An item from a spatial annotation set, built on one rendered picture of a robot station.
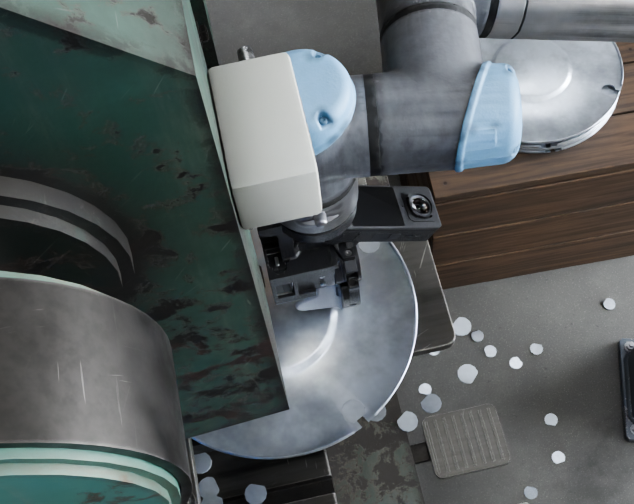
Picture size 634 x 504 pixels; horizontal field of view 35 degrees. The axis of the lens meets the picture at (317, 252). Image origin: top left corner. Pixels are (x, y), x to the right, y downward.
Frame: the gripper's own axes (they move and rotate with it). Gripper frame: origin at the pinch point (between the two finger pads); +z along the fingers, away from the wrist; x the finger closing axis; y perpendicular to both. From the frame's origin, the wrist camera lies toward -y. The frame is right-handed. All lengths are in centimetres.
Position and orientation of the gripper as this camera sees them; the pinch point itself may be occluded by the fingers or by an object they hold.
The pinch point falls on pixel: (347, 293)
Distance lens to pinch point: 100.7
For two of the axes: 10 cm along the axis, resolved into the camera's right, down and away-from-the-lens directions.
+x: 2.0, 8.7, -4.6
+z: 0.7, 4.5, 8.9
